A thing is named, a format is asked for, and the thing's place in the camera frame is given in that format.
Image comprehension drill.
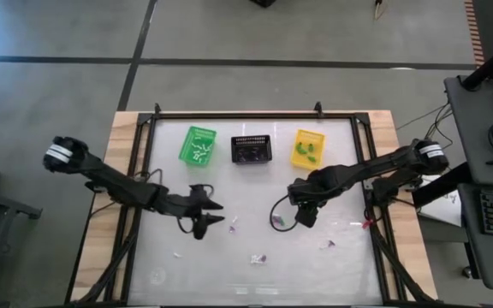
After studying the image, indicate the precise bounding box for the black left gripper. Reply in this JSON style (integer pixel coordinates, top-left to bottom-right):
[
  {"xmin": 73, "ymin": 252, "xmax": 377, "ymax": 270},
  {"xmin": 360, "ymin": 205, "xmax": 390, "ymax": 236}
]
[{"xmin": 160, "ymin": 186, "xmax": 227, "ymax": 227}]

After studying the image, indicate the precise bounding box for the yellow plastic basket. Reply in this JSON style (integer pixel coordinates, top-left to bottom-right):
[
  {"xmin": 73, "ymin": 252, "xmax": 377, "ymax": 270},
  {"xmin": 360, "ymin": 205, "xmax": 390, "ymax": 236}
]
[{"xmin": 289, "ymin": 128, "xmax": 326, "ymax": 171}]

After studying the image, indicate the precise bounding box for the green plastic basket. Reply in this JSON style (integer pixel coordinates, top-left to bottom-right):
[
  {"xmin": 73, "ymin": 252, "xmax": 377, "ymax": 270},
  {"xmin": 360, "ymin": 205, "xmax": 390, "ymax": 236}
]
[{"xmin": 178, "ymin": 125, "xmax": 217, "ymax": 168}]

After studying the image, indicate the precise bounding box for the black plastic basket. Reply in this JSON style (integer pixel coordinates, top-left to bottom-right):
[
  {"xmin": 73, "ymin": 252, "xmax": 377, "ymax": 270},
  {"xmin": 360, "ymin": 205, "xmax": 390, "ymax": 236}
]
[{"xmin": 229, "ymin": 133, "xmax": 274, "ymax": 167}]

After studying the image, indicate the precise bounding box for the black desk brace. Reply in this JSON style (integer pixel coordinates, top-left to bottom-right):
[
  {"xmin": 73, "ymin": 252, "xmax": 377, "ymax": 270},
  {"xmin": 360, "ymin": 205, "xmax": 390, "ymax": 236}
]
[{"xmin": 411, "ymin": 161, "xmax": 474, "ymax": 210}]

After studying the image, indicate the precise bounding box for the white paper sheet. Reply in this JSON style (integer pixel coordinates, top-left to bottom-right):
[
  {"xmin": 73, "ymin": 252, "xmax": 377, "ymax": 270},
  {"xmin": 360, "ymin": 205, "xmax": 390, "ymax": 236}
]
[{"xmin": 417, "ymin": 170, "xmax": 462, "ymax": 228}]

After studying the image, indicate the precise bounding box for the grey desk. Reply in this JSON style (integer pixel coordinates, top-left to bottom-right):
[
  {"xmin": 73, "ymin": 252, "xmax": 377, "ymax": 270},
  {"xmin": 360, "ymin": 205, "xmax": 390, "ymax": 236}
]
[{"xmin": 443, "ymin": 74, "xmax": 493, "ymax": 187}]

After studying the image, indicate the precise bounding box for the grey keyboard shelf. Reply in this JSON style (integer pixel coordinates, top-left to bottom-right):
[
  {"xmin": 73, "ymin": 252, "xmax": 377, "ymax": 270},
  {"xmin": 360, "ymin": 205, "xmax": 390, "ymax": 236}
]
[{"xmin": 457, "ymin": 182, "xmax": 493, "ymax": 292}]

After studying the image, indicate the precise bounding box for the black pole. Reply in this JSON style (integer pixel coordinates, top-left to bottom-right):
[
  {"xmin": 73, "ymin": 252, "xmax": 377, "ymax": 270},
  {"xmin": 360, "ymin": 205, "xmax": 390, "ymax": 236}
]
[{"xmin": 460, "ymin": 33, "xmax": 493, "ymax": 92}]

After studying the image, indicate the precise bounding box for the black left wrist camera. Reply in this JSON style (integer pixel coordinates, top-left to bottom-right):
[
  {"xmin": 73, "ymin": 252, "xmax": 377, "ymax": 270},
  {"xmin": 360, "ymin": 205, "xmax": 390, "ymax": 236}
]
[{"xmin": 191, "ymin": 220, "xmax": 210, "ymax": 240}]

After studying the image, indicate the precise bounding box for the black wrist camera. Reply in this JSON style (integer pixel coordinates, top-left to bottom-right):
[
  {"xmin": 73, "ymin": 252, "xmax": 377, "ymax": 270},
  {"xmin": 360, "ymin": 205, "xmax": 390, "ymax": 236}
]
[
  {"xmin": 191, "ymin": 220, "xmax": 210, "ymax": 240},
  {"xmin": 294, "ymin": 204, "xmax": 318, "ymax": 228}
]

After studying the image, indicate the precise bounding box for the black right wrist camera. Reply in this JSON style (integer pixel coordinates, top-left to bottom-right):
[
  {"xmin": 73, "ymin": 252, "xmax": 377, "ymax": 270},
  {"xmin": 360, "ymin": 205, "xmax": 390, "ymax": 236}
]
[{"xmin": 294, "ymin": 204, "xmax": 318, "ymax": 228}]

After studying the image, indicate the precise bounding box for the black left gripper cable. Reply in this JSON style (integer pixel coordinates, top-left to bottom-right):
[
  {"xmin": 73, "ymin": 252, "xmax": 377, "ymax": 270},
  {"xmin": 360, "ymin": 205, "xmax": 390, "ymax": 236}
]
[{"xmin": 176, "ymin": 183, "xmax": 216, "ymax": 234}]

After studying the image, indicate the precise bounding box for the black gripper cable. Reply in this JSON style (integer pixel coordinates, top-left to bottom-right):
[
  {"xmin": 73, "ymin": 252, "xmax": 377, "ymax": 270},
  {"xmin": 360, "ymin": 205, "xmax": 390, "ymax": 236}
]
[
  {"xmin": 176, "ymin": 183, "xmax": 216, "ymax": 234},
  {"xmin": 269, "ymin": 194, "xmax": 300, "ymax": 234}
]

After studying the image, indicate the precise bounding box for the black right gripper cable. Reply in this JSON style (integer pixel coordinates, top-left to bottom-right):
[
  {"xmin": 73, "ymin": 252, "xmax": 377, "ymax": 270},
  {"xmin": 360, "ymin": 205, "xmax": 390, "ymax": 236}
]
[{"xmin": 269, "ymin": 194, "xmax": 300, "ymax": 234}]

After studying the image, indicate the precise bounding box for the black table frame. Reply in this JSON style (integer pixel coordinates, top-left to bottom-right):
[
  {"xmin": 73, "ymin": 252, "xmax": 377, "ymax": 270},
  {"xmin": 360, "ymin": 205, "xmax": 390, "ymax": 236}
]
[{"xmin": 64, "ymin": 101, "xmax": 440, "ymax": 308}]

